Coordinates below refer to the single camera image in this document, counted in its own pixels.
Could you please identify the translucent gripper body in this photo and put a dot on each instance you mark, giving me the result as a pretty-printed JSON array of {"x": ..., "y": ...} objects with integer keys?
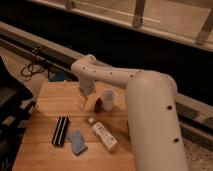
[{"x": 86, "y": 87}]

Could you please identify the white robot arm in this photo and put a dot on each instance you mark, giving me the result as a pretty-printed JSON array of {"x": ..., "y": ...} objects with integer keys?
[{"x": 154, "y": 129}]

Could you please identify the white ceramic cup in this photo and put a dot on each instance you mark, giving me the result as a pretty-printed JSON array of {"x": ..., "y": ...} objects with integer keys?
[{"x": 108, "y": 98}]

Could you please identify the blue object on floor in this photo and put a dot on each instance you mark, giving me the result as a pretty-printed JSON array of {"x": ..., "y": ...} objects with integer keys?
[{"x": 58, "y": 78}]

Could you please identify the black white striped block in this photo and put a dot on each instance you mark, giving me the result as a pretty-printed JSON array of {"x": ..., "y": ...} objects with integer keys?
[{"x": 60, "y": 131}]

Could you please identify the blue cloth mitten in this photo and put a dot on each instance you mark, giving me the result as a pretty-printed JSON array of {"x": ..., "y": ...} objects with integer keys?
[{"x": 77, "y": 142}]

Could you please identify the white tube bottle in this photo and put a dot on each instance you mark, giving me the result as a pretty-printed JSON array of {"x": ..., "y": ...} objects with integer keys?
[{"x": 108, "y": 140}]

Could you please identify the black chair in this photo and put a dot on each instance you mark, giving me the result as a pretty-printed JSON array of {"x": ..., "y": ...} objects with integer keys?
[{"x": 12, "y": 94}]

